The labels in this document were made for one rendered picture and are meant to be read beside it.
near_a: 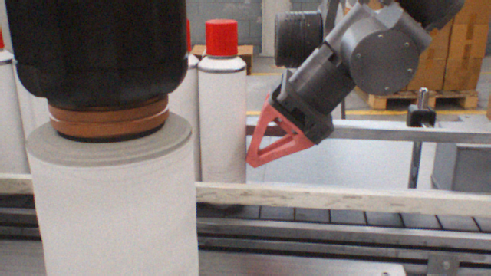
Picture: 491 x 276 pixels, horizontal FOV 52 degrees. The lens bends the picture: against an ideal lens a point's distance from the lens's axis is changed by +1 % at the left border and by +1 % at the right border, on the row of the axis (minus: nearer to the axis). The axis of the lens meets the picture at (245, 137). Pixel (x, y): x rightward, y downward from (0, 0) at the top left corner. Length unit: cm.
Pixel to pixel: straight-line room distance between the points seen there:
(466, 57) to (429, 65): 27
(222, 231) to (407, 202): 20
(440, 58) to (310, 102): 360
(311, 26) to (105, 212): 139
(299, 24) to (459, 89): 273
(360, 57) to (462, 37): 368
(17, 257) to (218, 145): 22
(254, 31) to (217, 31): 553
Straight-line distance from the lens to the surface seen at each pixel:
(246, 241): 55
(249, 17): 602
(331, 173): 78
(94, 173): 24
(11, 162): 63
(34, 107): 59
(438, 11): 51
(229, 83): 51
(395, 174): 80
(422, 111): 65
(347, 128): 58
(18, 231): 63
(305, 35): 159
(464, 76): 419
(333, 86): 51
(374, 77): 44
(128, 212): 24
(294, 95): 49
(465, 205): 56
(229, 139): 53
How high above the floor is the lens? 115
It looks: 20 degrees down
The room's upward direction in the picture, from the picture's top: straight up
